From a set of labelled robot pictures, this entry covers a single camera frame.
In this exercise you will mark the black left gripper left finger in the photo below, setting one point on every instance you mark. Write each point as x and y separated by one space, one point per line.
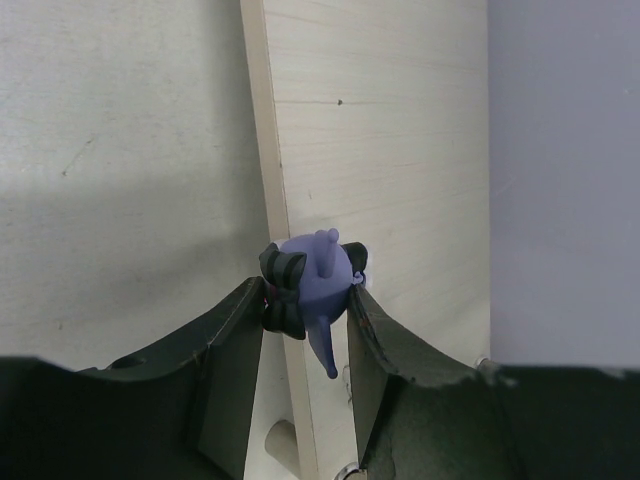
180 408

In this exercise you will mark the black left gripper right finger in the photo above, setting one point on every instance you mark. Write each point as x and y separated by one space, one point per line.
420 414

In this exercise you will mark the purple figurine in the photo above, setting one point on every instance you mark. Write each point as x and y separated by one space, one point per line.
307 283

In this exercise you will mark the white two-tier shelf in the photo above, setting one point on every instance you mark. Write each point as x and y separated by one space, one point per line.
372 118

